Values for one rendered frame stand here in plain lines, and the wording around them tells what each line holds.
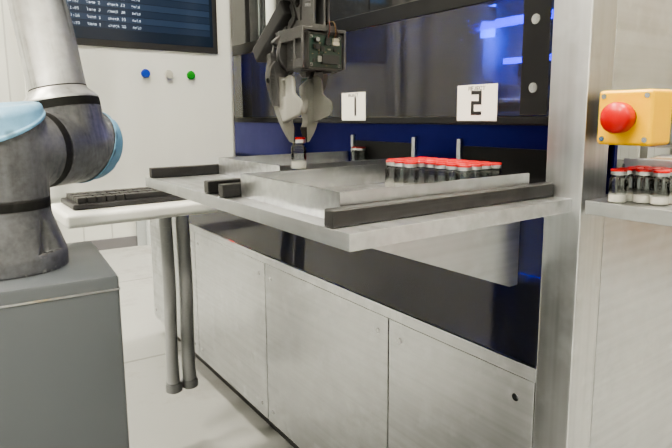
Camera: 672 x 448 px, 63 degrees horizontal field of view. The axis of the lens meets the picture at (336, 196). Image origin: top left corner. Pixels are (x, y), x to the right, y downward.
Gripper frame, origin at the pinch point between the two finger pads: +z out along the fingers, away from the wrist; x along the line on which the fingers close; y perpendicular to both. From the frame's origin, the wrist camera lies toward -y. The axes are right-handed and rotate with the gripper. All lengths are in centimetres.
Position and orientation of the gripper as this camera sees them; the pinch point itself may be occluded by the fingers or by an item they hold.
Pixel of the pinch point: (296, 132)
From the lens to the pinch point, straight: 80.7
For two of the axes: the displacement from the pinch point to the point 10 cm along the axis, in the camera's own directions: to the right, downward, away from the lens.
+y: 5.8, 1.1, -8.1
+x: 8.1, -0.8, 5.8
